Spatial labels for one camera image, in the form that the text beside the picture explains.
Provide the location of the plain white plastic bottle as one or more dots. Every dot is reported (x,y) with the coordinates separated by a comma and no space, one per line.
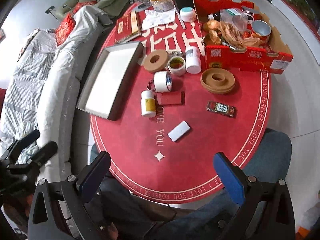
(193,65)

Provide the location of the flat red gift box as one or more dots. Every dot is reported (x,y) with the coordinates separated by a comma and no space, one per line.
(125,27)

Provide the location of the grey covered sofa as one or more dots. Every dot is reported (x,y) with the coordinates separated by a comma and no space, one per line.
(70,67)

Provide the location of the red round printed table mat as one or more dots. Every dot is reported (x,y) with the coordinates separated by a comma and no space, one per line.
(200,142)

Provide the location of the beige plastic bags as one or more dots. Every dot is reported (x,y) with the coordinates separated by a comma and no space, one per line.
(232,33)

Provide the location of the blue chair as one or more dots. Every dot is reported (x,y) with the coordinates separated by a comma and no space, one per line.
(270,150)

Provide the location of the white rectangular block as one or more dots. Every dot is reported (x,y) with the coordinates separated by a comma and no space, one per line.
(178,131)

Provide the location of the white jar with teal lid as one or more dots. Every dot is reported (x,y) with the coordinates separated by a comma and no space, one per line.
(187,16)

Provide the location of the cream tape roll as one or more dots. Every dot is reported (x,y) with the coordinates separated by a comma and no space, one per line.
(178,72)

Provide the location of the small red box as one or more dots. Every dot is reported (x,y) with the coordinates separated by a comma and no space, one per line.
(170,98)

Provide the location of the white paper sheet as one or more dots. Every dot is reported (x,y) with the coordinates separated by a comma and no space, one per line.
(157,20)

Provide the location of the green armchair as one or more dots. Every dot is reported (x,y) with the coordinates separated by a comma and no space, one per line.
(112,0)

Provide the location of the grey striped blanket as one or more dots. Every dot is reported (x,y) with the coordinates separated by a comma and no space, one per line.
(27,80)

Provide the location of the red patterned cushion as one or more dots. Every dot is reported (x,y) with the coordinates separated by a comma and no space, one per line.
(82,6)
(65,28)

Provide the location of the person's legs in jeans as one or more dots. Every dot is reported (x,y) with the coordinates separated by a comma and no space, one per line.
(130,205)

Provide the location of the small printed tin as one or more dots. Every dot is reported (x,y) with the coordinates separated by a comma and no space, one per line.
(221,108)

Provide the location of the glass jar with gold lid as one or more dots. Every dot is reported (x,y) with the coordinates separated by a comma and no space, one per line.
(160,3)

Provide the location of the green potted plants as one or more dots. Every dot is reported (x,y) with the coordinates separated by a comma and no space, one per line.
(297,2)

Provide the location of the clear plastic container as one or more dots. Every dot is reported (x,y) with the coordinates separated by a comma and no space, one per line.
(235,18)

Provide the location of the white tape roll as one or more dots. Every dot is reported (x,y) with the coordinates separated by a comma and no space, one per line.
(160,81)

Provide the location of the red cardboard box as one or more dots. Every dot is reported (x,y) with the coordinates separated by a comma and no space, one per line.
(232,57)

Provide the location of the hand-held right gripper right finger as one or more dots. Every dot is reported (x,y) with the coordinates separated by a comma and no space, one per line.
(230,177)

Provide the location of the grey shallow cardboard box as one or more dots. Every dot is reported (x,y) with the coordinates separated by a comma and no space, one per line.
(107,80)

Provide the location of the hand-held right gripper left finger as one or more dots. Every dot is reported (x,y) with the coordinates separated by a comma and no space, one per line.
(92,178)

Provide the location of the white bottle with yellow label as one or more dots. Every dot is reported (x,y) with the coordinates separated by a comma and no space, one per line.
(147,105)

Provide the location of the black wall socket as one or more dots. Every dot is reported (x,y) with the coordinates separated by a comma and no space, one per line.
(50,9)

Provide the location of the metal tin can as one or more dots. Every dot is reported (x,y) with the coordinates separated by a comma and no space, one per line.
(265,36)

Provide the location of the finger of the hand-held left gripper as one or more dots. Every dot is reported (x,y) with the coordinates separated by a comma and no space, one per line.
(25,140)
(45,152)

